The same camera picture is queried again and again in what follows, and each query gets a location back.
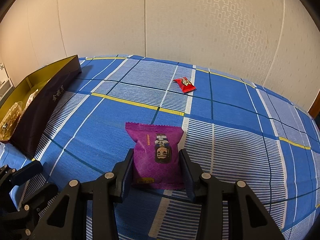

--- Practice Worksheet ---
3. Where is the rice cracker packet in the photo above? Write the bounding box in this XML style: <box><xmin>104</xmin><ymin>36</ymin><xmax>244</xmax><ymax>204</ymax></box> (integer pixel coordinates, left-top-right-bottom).
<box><xmin>0</xmin><ymin>101</ymin><xmax>23</xmax><ymax>141</ymax></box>

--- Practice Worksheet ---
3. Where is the purple snack packet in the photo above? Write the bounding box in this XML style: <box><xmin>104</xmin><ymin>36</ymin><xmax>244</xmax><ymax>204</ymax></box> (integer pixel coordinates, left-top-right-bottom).
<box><xmin>125</xmin><ymin>122</ymin><xmax>184</xmax><ymax>190</ymax></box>

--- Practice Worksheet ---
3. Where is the white brown snack pouch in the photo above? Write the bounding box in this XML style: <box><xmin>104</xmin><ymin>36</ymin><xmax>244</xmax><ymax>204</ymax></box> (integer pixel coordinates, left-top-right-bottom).
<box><xmin>24</xmin><ymin>89</ymin><xmax>39</xmax><ymax>110</ymax></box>

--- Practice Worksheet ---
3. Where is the small red candy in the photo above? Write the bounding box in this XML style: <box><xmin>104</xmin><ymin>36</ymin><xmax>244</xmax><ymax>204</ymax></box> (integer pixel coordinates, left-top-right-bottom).
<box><xmin>174</xmin><ymin>77</ymin><xmax>196</xmax><ymax>94</ymax></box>

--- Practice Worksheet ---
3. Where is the blue plaid tablecloth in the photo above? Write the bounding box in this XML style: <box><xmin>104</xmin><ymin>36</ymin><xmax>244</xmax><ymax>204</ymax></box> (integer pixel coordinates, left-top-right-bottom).
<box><xmin>1</xmin><ymin>55</ymin><xmax>319</xmax><ymax>239</ymax></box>

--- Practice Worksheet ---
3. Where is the gold tin box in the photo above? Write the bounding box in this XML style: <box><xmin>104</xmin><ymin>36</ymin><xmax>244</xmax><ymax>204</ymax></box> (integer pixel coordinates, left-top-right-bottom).
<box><xmin>1</xmin><ymin>55</ymin><xmax>82</xmax><ymax>159</ymax></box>

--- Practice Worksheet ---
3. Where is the wooden door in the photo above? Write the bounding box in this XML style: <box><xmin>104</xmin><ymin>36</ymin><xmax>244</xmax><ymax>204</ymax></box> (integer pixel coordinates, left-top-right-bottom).
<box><xmin>308</xmin><ymin>98</ymin><xmax>320</xmax><ymax>119</ymax></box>

